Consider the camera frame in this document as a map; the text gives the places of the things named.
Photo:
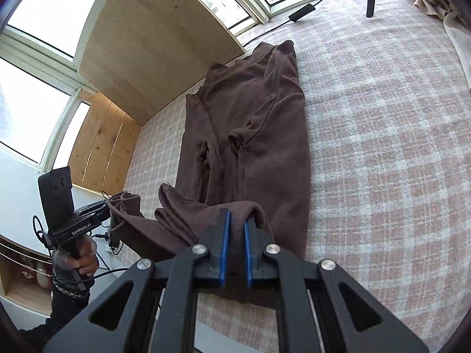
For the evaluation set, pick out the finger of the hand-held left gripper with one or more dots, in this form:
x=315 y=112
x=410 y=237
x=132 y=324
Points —
x=99 y=206

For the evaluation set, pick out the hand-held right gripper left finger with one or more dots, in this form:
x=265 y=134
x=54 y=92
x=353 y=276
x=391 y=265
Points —
x=224 y=250

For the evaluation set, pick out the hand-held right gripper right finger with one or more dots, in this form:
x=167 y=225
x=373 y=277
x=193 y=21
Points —
x=248 y=257

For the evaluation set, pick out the brown fleece sweater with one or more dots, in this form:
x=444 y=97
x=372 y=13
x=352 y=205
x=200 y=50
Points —
x=265 y=136

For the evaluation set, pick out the person's left forearm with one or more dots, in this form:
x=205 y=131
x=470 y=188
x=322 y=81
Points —
x=68 y=301

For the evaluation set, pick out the person's left hand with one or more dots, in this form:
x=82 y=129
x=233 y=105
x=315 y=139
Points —
x=88 y=257

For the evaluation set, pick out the black power adapter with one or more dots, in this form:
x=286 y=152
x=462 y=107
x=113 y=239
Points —
x=114 y=242

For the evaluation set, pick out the pine plank panel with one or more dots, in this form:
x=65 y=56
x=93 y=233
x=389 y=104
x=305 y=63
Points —
x=103 y=147

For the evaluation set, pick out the wooden shelf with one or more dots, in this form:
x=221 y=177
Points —
x=25 y=294

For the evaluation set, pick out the pink plaid blanket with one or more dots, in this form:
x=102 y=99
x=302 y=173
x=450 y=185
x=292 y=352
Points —
x=368 y=154

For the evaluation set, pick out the large plywood board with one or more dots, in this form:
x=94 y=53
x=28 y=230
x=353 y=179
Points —
x=154 y=44

